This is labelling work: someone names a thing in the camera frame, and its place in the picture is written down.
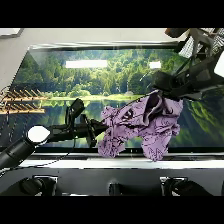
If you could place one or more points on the purple patterned top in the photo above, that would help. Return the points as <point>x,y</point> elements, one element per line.
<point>150,123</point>

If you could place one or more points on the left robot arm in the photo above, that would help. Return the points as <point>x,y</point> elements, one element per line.
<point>20,150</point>

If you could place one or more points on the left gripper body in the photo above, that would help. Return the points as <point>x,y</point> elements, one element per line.
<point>89,130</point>

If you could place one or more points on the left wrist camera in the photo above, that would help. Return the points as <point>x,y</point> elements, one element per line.
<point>75,108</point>

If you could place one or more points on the brown clothes hanger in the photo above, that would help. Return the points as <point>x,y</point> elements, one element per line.
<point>21,111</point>
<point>25,98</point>

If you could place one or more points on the brown garment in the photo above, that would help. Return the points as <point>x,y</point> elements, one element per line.
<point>175,32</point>

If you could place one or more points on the striped shirt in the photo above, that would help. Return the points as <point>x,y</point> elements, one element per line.
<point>188,48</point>

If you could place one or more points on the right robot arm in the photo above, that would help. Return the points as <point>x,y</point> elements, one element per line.
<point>196,78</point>

